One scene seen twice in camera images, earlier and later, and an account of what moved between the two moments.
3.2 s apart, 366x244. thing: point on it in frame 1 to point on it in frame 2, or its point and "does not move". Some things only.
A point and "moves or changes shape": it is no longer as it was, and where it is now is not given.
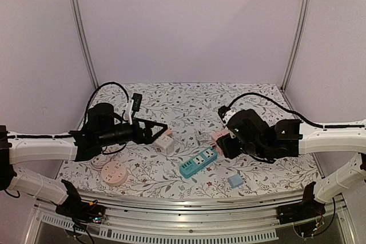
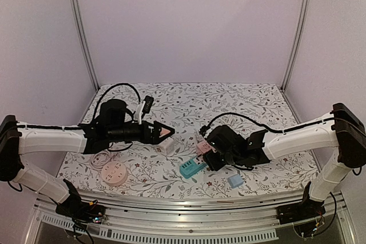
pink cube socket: x=217 y=136 moves or changes shape
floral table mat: x=186 y=163 does not move
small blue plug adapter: x=235 y=180 does not move
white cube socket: x=164 y=144 does not move
